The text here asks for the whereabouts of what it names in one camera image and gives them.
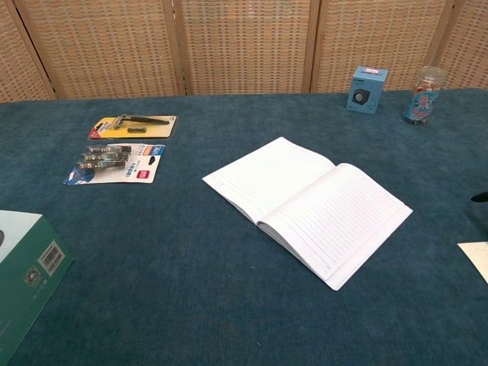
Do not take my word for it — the cream and teal card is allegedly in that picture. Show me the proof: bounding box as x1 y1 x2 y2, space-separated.
457 241 488 285

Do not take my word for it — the open white lined notebook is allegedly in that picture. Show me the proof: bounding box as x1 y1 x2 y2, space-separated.
201 136 414 292

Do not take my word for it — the clear plastic jar blue label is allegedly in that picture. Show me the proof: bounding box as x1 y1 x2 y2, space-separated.
403 66 447 126

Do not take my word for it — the woven bamboo screen panel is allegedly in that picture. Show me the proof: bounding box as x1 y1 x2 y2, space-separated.
307 0 457 95
13 0 188 101
432 0 488 91
0 0 57 103
163 0 321 96

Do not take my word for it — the small blue speaker box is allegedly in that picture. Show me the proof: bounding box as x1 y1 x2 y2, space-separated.
345 65 390 114

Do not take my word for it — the blue table cloth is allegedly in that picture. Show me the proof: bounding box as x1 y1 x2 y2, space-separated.
0 88 488 366

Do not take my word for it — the yellow razor blister pack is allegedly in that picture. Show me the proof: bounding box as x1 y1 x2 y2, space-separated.
88 113 178 140

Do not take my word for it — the green conference speaker box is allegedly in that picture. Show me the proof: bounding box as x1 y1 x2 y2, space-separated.
0 210 75 366

